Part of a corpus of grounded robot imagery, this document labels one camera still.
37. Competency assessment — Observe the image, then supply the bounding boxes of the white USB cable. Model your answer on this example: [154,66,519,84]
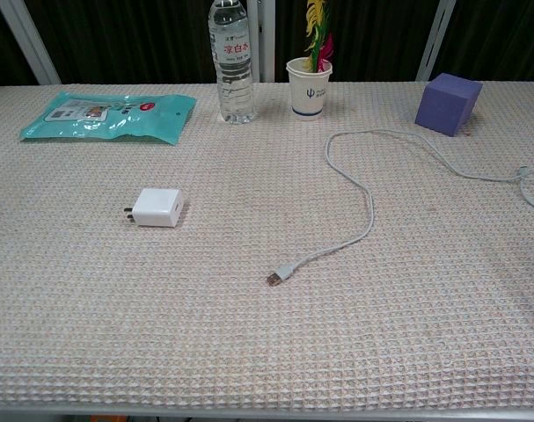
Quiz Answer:
[266,129,534,289]

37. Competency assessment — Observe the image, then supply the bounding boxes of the white power adapter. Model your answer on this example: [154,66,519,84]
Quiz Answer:
[120,187,186,229]

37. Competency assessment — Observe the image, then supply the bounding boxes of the beige waffle tablecloth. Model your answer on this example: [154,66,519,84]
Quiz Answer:
[0,81,534,412]

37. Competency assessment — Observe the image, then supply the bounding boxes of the white paper cup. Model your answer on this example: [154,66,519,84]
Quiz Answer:
[285,57,333,122]

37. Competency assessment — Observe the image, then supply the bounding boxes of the clear water bottle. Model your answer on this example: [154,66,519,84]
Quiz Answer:
[207,0,256,125]

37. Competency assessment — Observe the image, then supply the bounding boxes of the teal snack packet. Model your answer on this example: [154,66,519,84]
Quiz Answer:
[18,91,198,146]

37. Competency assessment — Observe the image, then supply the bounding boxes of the colourful feather decoration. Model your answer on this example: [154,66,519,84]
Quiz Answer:
[304,0,336,74]

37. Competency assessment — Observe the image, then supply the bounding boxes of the purple foam cube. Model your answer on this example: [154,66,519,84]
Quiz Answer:
[413,72,484,138]

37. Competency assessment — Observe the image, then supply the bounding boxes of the black curtain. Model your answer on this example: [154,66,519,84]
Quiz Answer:
[0,0,534,87]

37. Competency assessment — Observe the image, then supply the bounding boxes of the grey upright frame post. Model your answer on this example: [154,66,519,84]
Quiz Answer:
[246,0,276,83]

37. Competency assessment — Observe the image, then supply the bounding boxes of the grey slanted frame post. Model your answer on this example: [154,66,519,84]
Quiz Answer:
[414,0,457,83]
[0,0,62,85]

